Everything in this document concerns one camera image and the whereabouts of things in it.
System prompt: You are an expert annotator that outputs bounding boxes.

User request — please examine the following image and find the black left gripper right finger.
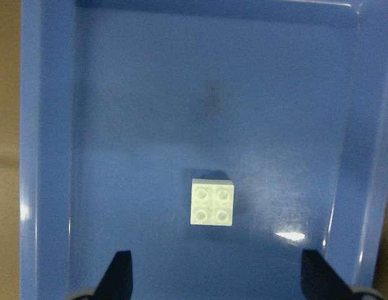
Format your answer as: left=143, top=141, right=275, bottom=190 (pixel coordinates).
left=300, top=249, right=353, bottom=299

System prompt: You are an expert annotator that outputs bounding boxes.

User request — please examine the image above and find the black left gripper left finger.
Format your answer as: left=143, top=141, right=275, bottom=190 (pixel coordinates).
left=93, top=251, right=133, bottom=300

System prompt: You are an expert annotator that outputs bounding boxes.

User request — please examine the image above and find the white block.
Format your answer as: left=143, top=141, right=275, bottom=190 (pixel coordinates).
left=190, top=179, right=235, bottom=226

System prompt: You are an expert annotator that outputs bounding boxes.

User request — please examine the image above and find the blue plastic tray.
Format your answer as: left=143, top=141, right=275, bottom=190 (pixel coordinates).
left=20, top=1, right=388, bottom=299

